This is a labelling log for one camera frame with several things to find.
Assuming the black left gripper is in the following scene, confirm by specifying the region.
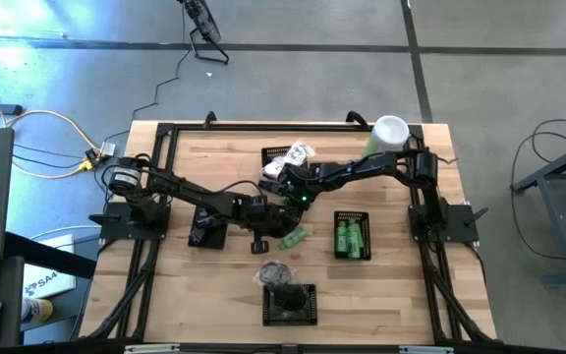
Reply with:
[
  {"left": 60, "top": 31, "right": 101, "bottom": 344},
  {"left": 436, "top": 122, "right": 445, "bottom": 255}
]
[{"left": 236, "top": 194, "right": 305, "bottom": 255}]

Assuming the clear bag of cotton balls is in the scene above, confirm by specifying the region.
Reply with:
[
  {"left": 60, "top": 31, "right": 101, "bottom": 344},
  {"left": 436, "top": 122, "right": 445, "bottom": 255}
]
[{"left": 261, "top": 161, "right": 284, "bottom": 179}]

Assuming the clear bag of cotton swabs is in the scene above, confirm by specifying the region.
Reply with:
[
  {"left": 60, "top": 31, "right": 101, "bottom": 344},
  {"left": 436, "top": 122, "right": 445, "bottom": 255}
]
[{"left": 285, "top": 140, "right": 317, "bottom": 166}]

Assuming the black slotted plastic basket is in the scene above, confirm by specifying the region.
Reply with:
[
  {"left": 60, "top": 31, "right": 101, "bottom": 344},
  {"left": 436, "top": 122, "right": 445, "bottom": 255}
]
[
  {"left": 187, "top": 204, "right": 229, "bottom": 251},
  {"left": 333, "top": 209, "right": 373, "bottom": 262},
  {"left": 260, "top": 145, "right": 310, "bottom": 179},
  {"left": 261, "top": 283, "right": 319, "bottom": 327}
]

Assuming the white wipes canister green label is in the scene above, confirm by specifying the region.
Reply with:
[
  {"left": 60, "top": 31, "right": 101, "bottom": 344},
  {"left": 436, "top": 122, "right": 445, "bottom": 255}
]
[{"left": 361, "top": 114, "right": 411, "bottom": 159}]

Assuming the black floor fan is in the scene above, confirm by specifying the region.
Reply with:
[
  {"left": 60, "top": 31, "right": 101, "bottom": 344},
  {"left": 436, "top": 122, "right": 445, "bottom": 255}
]
[{"left": 177, "top": 0, "right": 231, "bottom": 66}]

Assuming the black desk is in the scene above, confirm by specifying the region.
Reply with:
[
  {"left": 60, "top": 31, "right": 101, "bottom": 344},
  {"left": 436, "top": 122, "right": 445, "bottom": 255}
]
[{"left": 0, "top": 230, "right": 98, "bottom": 348}]

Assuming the white box with SA4 print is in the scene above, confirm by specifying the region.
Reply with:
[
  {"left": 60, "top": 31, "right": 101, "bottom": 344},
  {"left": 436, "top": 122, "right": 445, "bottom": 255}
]
[{"left": 21, "top": 233, "right": 78, "bottom": 300}]

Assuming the yellow and white can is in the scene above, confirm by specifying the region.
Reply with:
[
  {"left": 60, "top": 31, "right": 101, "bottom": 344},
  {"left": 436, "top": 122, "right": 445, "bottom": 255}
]
[{"left": 21, "top": 297, "right": 54, "bottom": 325}]

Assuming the black aluminium rail frame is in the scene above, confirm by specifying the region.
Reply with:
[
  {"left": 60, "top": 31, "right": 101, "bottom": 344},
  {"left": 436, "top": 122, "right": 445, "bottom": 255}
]
[{"left": 80, "top": 120, "right": 499, "bottom": 345}]

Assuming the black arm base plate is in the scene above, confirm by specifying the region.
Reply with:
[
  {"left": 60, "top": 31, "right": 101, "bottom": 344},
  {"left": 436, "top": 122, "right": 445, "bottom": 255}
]
[
  {"left": 88, "top": 201, "right": 172, "bottom": 243},
  {"left": 407, "top": 201, "right": 489, "bottom": 245}
]

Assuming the black cable bundle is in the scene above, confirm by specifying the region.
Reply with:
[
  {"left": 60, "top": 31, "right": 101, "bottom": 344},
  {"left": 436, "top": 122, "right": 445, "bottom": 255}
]
[
  {"left": 85, "top": 239, "right": 162, "bottom": 340},
  {"left": 418, "top": 243, "right": 493, "bottom": 344}
]

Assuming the black fan cable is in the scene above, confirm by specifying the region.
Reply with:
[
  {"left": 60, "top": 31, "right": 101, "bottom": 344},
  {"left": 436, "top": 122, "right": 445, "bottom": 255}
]
[{"left": 100, "top": 4, "right": 194, "bottom": 147}]

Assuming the silver metal bracket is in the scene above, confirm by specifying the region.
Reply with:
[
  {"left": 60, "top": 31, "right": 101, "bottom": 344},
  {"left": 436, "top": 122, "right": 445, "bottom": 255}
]
[
  {"left": 124, "top": 343, "right": 182, "bottom": 354},
  {"left": 399, "top": 344, "right": 456, "bottom": 354}
]

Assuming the yellow cable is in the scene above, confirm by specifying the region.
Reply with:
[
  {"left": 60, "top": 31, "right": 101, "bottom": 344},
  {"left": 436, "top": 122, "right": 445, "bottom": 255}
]
[{"left": 0, "top": 81, "right": 103, "bottom": 181}]

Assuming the black looped floor cable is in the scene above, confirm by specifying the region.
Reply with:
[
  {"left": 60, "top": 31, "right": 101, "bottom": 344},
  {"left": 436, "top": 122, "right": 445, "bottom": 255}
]
[{"left": 508, "top": 116, "right": 566, "bottom": 262}]

